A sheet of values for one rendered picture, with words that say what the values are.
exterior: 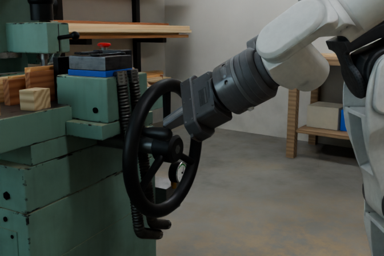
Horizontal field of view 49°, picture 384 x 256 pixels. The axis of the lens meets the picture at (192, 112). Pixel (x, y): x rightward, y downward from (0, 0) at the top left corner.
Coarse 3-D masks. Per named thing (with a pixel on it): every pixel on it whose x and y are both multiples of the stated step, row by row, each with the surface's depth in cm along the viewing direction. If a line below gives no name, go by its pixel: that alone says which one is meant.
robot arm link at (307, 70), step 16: (304, 48) 61; (240, 64) 65; (256, 64) 64; (272, 64) 62; (288, 64) 61; (304, 64) 62; (320, 64) 64; (240, 80) 64; (256, 80) 63; (272, 80) 64; (288, 80) 64; (304, 80) 64; (320, 80) 65; (256, 96) 65; (272, 96) 66
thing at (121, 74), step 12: (120, 72) 84; (132, 72) 87; (120, 84) 84; (132, 84) 88; (120, 96) 85; (132, 96) 88; (120, 108) 85; (132, 108) 90; (120, 120) 86; (144, 156) 91; (144, 168) 92; (144, 192) 94; (132, 204) 89; (132, 216) 91; (144, 228) 92; (156, 228) 97; (168, 228) 108
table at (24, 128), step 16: (16, 112) 79; (32, 112) 79; (48, 112) 82; (64, 112) 86; (0, 128) 73; (16, 128) 75; (32, 128) 79; (48, 128) 82; (64, 128) 86; (80, 128) 84; (96, 128) 82; (112, 128) 84; (0, 144) 73; (16, 144) 76; (32, 144) 79
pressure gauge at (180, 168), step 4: (172, 164) 118; (176, 164) 118; (180, 164) 117; (184, 164) 120; (172, 168) 117; (176, 168) 117; (180, 168) 118; (184, 168) 120; (172, 172) 117; (176, 172) 116; (180, 172) 118; (172, 176) 117; (176, 176) 116; (180, 176) 118; (172, 180) 118; (176, 180) 117; (180, 180) 119; (172, 184) 120; (176, 184) 121; (172, 188) 120
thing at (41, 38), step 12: (12, 24) 99; (24, 24) 97; (36, 24) 96; (48, 24) 95; (60, 24) 98; (12, 36) 100; (24, 36) 98; (36, 36) 96; (48, 36) 95; (12, 48) 101; (24, 48) 99; (36, 48) 97; (48, 48) 95; (60, 48) 98
